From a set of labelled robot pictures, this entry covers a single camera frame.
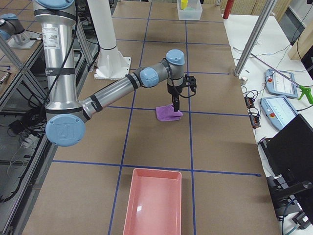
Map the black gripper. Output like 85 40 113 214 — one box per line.
167 84 182 112

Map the purple cloth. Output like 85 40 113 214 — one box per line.
156 104 183 122

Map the yellow plastic cup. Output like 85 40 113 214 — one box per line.
180 0 188 10

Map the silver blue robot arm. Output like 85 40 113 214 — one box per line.
33 0 185 146

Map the clear plastic box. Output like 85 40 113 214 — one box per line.
177 0 202 21

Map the small metal cylinder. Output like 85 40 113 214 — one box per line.
240 77 248 85

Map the small orange circuit board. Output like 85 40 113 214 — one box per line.
244 96 255 109

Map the far blue teach pendant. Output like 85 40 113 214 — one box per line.
265 69 298 99

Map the blue teach pendant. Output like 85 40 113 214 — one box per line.
261 95 298 131
265 69 298 99

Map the near blue teach pendant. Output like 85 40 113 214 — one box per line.
261 95 298 131

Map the pink plastic bin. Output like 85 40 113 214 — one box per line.
123 168 182 235

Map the red fire extinguisher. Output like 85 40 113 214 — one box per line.
223 0 235 20

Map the black monitor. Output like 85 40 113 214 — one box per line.
261 114 313 221

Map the background blue robot joint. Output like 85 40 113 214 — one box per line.
0 13 35 49

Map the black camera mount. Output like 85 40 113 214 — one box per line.
184 74 197 93

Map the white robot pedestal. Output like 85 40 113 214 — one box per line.
88 0 132 80

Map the aluminium frame post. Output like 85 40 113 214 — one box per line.
234 0 277 77

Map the green handled reacher grabber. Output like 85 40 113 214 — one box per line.
250 54 313 104

